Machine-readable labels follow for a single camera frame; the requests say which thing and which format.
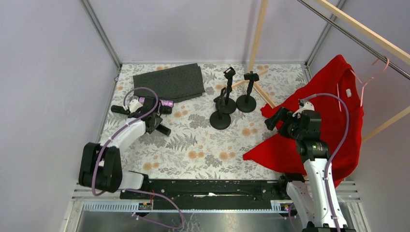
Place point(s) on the black mic stand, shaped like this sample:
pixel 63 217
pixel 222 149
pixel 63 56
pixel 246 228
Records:
pixel 224 97
pixel 246 103
pixel 218 119

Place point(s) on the metal hanging rod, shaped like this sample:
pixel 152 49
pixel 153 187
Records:
pixel 345 32

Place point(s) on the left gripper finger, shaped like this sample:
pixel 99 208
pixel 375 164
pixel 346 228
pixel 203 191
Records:
pixel 163 129
pixel 119 110

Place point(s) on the red t-shirt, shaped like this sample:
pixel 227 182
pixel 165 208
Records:
pixel 279 154

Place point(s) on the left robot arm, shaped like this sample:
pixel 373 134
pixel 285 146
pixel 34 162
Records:
pixel 101 168

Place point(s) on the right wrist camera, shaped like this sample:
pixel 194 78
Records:
pixel 303 105

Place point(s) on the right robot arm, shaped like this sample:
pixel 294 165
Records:
pixel 316 201

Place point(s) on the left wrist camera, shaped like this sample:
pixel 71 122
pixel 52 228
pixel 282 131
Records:
pixel 132 106

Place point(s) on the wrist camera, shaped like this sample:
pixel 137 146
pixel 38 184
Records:
pixel 303 105
pixel 132 106

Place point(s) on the wooden clothes rack frame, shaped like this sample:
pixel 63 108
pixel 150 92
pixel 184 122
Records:
pixel 291 31

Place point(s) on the purple glitter microphone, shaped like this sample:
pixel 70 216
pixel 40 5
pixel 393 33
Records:
pixel 168 103

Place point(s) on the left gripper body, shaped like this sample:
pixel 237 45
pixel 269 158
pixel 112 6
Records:
pixel 153 113

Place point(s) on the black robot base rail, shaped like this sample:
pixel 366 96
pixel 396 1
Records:
pixel 211 194

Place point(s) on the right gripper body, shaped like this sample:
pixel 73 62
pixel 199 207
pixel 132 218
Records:
pixel 285 121

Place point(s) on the pink clothes hanger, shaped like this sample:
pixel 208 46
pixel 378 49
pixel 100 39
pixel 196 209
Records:
pixel 365 83

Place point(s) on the dark grey perforated felt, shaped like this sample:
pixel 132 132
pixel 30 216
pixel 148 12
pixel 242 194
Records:
pixel 177 84

